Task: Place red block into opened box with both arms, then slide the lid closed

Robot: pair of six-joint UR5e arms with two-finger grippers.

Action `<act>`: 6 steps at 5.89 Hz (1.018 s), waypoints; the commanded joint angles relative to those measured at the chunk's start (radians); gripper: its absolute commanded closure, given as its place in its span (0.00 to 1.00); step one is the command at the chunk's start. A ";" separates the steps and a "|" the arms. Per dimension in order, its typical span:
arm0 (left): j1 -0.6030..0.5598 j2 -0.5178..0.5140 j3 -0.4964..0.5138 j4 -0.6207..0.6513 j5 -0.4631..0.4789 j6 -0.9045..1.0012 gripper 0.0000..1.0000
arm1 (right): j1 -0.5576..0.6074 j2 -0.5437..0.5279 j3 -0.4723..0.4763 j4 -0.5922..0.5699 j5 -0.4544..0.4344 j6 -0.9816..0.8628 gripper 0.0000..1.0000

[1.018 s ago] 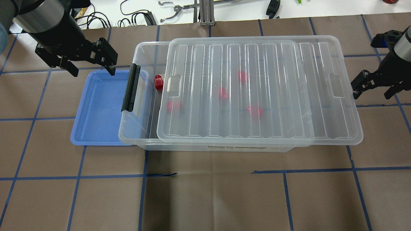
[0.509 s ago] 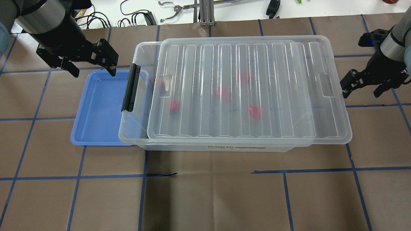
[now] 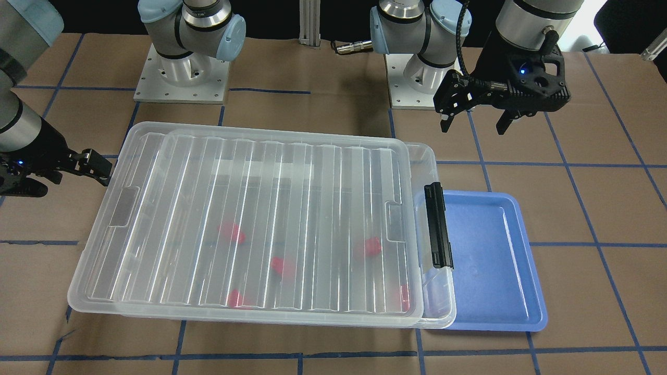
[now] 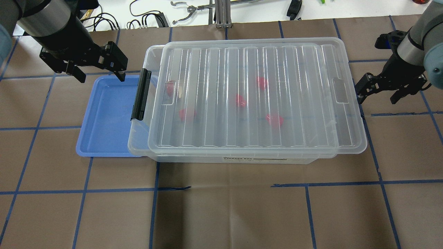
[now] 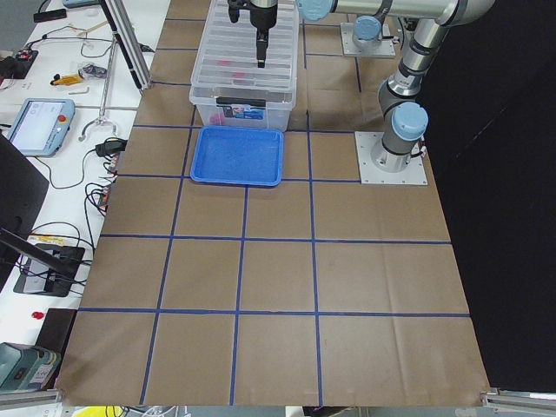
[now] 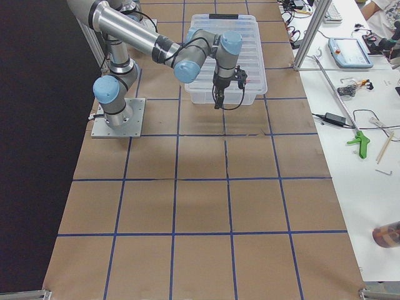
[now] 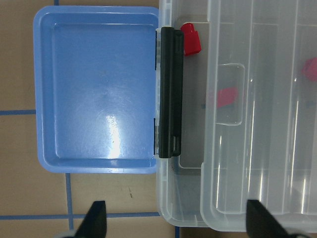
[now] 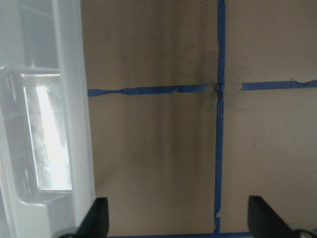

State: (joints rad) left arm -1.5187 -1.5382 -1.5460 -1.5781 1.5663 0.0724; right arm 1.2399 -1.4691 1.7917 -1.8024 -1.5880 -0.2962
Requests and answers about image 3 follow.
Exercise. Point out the aluminium frame post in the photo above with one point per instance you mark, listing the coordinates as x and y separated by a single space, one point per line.
309 21

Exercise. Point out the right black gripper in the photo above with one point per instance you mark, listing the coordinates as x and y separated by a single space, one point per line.
42 151

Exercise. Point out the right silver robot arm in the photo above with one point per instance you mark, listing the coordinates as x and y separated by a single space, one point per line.
187 36

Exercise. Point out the black box latch handle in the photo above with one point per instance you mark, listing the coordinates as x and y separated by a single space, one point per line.
440 247

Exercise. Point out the clear plastic storage box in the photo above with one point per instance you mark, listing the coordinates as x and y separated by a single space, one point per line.
307 232

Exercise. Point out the clear plastic box lid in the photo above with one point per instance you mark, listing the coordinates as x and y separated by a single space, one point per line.
94 277

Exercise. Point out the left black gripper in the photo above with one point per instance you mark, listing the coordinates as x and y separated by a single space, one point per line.
494 63

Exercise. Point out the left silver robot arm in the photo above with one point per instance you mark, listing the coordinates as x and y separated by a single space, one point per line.
436 32

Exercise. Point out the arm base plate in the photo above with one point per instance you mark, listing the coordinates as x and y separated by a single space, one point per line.
195 79
412 83

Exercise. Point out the blue plastic tray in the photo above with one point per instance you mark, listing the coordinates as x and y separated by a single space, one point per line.
495 279

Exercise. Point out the red block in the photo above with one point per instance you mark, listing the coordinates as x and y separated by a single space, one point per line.
232 232
370 248
285 268
235 300
404 298

